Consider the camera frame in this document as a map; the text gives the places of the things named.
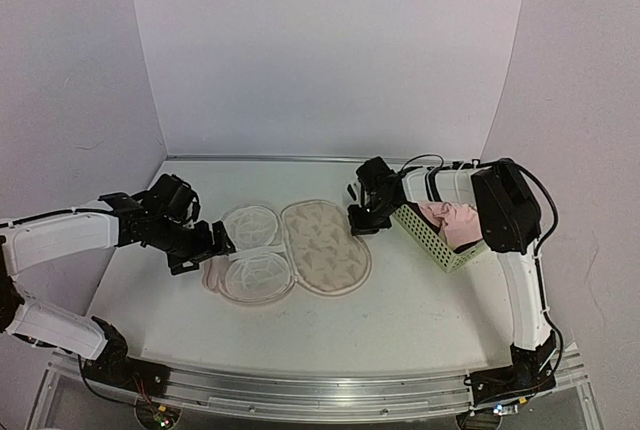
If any aluminium back table edge strip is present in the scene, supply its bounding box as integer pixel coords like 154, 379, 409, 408
167, 152, 484, 167

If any light pink bra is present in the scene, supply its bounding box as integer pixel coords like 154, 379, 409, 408
418, 200, 484, 249

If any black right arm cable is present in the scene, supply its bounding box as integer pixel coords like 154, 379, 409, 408
399, 152, 559, 256

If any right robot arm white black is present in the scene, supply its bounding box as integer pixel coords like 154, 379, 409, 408
347, 156, 564, 405

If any beige patterned mesh laundry bag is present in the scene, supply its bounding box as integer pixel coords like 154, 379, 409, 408
202, 200, 372, 305

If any light green perforated plastic basket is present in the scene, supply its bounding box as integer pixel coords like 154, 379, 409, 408
392, 203, 488, 273

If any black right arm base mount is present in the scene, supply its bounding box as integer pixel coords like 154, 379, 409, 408
464, 340, 556, 407

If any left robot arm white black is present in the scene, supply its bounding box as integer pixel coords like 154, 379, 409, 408
1, 174, 236, 397

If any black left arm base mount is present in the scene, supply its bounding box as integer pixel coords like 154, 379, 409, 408
80, 317, 170, 397

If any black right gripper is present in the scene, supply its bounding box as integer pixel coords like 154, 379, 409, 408
347, 195, 400, 236

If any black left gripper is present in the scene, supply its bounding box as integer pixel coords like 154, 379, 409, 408
151, 216, 235, 276

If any aluminium front rail frame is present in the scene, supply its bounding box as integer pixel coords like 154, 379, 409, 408
27, 344, 599, 428

